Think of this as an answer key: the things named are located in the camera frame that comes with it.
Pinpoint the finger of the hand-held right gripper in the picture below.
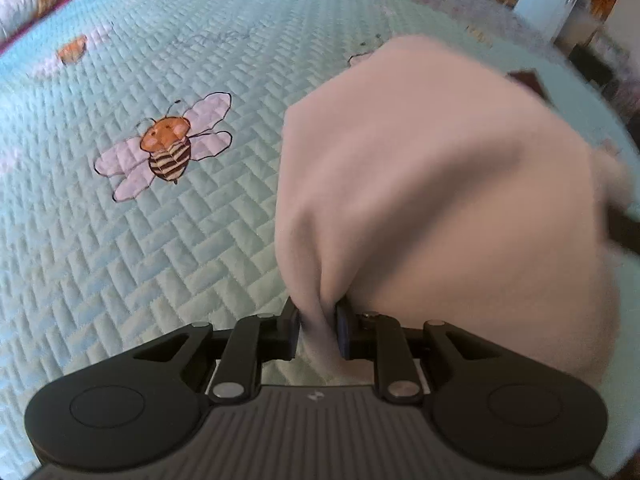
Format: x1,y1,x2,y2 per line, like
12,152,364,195
606,202,640,252

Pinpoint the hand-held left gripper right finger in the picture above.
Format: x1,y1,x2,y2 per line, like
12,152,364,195
334,297,506,406

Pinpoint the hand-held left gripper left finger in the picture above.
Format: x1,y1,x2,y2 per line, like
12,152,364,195
132,297,301,404

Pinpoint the grey sweatshirt with maroon sleeves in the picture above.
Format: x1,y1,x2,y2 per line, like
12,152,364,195
275,34,640,396

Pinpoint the quilted bee-print bedspread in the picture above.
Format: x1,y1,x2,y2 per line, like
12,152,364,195
0,0,640,480

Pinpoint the black box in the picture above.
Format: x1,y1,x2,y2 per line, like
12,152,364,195
570,42,628,106

